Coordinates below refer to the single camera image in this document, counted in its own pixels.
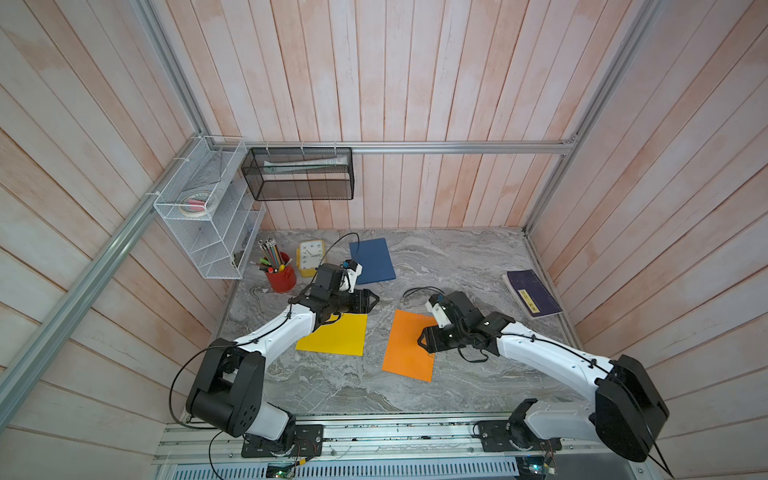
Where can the yellow paper document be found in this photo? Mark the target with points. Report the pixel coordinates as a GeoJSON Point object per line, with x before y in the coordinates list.
{"type": "Point", "coordinates": [344, 336]}

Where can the tape roll in shelf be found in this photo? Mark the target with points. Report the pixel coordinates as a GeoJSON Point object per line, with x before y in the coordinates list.
{"type": "Point", "coordinates": [199, 204]}

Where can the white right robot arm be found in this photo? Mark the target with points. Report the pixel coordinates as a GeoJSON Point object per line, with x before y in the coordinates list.
{"type": "Point", "coordinates": [621, 407]}

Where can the blue paper document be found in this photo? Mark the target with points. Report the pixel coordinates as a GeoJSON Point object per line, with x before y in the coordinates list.
{"type": "Point", "coordinates": [374, 256]}

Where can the black wire mesh basket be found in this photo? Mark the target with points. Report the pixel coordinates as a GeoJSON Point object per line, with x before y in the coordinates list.
{"type": "Point", "coordinates": [299, 173]}

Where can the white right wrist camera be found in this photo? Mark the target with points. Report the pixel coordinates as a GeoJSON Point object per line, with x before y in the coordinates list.
{"type": "Point", "coordinates": [436, 306]}

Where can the dark purple book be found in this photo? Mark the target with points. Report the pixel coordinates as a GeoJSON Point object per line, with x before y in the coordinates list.
{"type": "Point", "coordinates": [531, 294]}

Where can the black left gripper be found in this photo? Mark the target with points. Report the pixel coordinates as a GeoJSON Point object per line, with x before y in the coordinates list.
{"type": "Point", "coordinates": [361, 301]}

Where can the yellow desk clock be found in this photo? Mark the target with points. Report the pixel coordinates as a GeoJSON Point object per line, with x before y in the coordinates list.
{"type": "Point", "coordinates": [309, 256]}

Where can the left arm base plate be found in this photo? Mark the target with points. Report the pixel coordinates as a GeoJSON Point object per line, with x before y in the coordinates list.
{"type": "Point", "coordinates": [298, 441]}

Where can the orange paper document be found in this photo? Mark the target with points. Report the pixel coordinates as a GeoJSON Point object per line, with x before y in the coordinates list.
{"type": "Point", "coordinates": [404, 356]}

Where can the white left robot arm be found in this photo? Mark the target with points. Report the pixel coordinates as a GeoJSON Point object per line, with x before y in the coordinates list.
{"type": "Point", "coordinates": [227, 392]}

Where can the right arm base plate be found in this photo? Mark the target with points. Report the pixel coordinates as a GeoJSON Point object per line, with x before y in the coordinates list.
{"type": "Point", "coordinates": [513, 434]}

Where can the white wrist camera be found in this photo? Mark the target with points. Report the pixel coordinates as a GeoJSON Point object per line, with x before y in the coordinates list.
{"type": "Point", "coordinates": [351, 271]}
{"type": "Point", "coordinates": [436, 306]}

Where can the red metal pencil cup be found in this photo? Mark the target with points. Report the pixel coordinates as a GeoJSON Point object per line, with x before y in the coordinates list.
{"type": "Point", "coordinates": [282, 279]}

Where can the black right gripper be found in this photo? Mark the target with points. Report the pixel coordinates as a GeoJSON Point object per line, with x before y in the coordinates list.
{"type": "Point", "coordinates": [430, 336]}

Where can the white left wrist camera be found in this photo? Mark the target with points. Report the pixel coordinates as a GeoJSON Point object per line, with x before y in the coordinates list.
{"type": "Point", "coordinates": [351, 271]}

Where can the aluminium front rail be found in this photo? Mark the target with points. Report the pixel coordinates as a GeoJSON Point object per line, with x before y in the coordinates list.
{"type": "Point", "coordinates": [345, 437]}

